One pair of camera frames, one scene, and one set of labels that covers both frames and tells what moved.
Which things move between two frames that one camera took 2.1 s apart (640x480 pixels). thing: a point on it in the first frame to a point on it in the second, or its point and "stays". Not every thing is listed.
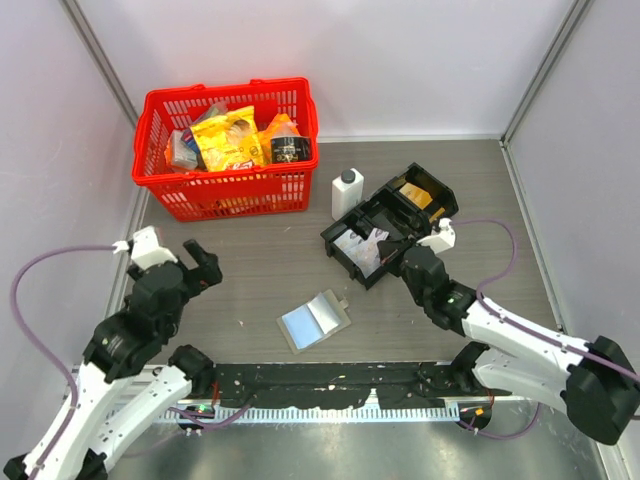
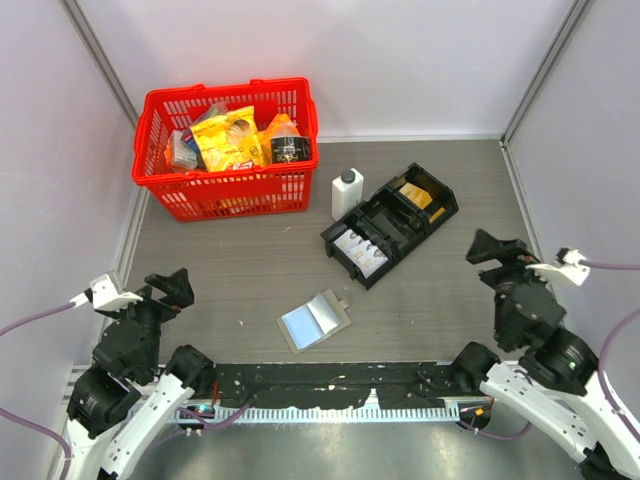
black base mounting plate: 344,384 stays
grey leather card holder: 314,320 stays
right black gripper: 392,251 to 484,246
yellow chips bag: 227,140 stays
